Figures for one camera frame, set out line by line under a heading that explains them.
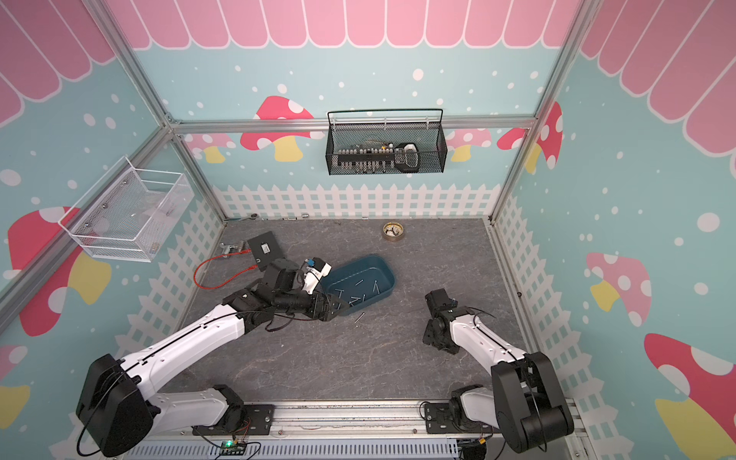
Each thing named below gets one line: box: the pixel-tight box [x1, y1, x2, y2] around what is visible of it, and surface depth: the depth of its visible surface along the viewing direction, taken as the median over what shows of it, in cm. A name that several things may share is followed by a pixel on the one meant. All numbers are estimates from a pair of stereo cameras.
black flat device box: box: [247, 230, 284, 272], surface depth 111 cm
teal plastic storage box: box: [321, 254, 396, 317], surface depth 102 cm
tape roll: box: [382, 221, 405, 242], surface depth 118 cm
